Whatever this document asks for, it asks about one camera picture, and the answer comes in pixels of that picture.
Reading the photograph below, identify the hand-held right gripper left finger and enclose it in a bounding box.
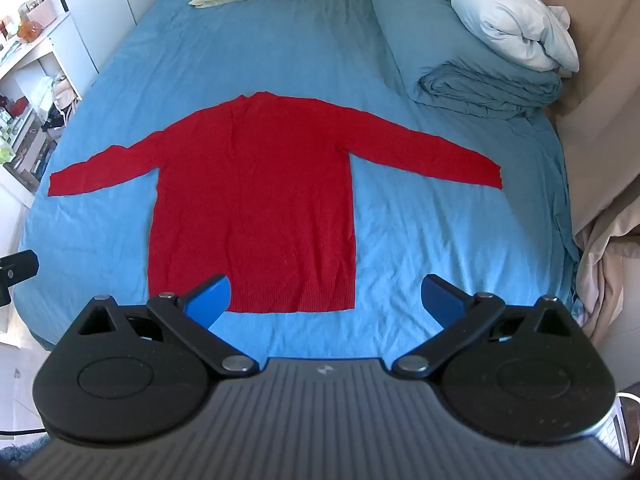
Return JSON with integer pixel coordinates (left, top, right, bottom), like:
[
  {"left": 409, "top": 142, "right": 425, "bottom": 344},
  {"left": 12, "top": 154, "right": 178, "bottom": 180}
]
[{"left": 75, "top": 275, "right": 261, "bottom": 379}]

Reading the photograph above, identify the pink container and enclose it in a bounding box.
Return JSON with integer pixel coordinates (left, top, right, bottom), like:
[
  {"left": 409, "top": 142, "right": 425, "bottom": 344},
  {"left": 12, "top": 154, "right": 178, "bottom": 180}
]
[{"left": 19, "top": 0, "right": 57, "bottom": 31}]

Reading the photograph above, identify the white pillow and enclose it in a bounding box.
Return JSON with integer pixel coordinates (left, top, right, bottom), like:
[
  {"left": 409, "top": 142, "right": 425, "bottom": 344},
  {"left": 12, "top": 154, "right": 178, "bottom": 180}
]
[{"left": 451, "top": 0, "right": 581, "bottom": 77}]

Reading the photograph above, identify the blue bed sheet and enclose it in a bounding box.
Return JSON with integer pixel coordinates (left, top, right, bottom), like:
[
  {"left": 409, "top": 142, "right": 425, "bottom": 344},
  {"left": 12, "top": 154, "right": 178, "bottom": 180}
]
[{"left": 11, "top": 0, "right": 583, "bottom": 356}]

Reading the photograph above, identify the blue rug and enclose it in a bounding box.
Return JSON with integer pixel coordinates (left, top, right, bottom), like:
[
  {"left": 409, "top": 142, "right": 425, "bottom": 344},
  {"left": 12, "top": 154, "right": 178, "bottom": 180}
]
[{"left": 0, "top": 435, "right": 51, "bottom": 480}]

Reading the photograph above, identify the blue pillow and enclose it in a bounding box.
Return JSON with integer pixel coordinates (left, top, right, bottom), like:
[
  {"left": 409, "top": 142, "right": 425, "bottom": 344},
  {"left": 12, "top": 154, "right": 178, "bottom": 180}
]
[{"left": 350, "top": 0, "right": 563, "bottom": 120}]

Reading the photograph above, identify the beige curtain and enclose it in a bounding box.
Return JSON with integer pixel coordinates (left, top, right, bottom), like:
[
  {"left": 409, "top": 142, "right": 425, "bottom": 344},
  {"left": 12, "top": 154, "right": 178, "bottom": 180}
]
[{"left": 495, "top": 0, "right": 640, "bottom": 356}]

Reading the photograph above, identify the red sweater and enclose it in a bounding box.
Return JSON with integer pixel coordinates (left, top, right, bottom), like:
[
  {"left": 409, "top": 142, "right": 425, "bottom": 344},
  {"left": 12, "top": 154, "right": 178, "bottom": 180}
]
[{"left": 47, "top": 91, "right": 503, "bottom": 315}]

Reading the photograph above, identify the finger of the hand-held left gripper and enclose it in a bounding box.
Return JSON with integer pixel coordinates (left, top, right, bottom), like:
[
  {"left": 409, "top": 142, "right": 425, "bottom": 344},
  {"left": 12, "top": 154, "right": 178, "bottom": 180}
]
[{"left": 0, "top": 249, "right": 40, "bottom": 306}]

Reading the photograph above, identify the white shelf unit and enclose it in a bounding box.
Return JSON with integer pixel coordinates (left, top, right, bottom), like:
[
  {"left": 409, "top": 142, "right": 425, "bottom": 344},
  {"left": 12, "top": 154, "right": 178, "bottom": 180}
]
[{"left": 0, "top": 0, "right": 168, "bottom": 211}]

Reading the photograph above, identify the beige bag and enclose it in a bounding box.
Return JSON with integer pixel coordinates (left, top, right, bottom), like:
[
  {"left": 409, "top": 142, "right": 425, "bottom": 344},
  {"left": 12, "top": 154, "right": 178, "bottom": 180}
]
[{"left": 49, "top": 74, "right": 82, "bottom": 128}]

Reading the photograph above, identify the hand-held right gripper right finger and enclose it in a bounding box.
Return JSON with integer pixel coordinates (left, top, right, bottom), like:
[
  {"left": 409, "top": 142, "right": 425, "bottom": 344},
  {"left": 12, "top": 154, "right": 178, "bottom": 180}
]
[{"left": 391, "top": 274, "right": 584, "bottom": 377}]

